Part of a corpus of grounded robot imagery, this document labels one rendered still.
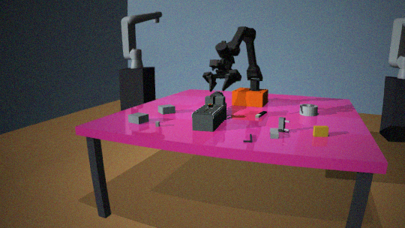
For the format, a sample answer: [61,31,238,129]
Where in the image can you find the yellow block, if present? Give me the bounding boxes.
[313,126,329,137]

